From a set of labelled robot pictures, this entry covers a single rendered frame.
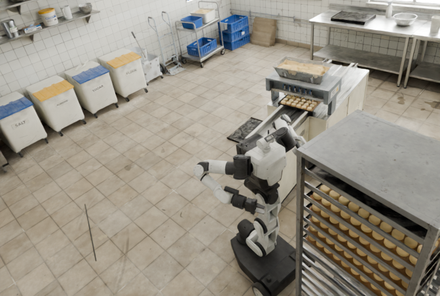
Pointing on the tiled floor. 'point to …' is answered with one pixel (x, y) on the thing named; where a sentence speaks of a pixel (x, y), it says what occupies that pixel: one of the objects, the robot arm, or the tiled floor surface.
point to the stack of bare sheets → (244, 129)
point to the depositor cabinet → (359, 94)
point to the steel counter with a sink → (371, 60)
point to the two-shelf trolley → (197, 38)
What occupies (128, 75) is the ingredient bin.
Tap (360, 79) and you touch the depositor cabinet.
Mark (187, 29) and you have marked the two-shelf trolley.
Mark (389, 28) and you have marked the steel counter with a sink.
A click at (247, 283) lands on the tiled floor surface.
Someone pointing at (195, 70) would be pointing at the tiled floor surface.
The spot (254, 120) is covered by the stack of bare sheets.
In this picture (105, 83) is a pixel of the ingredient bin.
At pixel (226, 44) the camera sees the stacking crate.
